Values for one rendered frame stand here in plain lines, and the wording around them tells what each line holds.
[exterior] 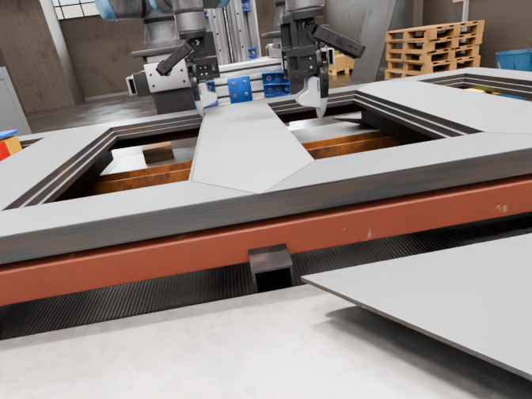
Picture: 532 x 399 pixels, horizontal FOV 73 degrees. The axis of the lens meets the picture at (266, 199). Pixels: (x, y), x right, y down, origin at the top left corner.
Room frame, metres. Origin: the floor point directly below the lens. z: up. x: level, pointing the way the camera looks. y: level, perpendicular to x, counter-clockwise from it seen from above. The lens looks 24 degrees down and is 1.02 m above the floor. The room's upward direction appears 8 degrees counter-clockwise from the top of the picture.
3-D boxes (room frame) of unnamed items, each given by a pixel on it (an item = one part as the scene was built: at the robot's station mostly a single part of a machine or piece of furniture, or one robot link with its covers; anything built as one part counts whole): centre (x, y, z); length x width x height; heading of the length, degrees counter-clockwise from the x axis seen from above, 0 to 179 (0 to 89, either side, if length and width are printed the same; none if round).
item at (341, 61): (9.65, -2.35, 0.20); 1.08 x 0.74 x 0.39; 6
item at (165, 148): (1.26, 0.35, 0.70); 0.10 x 0.06 x 0.05; 106
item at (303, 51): (0.79, -0.12, 1.00); 0.09 x 0.08 x 0.12; 94
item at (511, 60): (4.26, -3.09, 0.28); 0.49 x 0.44 x 0.55; 6
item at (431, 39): (5.68, -2.73, 0.43); 1.24 x 0.84 x 0.87; 6
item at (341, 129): (1.30, -0.14, 0.66); 1.30 x 0.20 x 0.03; 94
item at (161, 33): (1.50, 0.29, 1.09); 0.15 x 0.15 x 0.10
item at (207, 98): (1.01, 0.12, 0.89); 0.06 x 0.03 x 0.09; 94
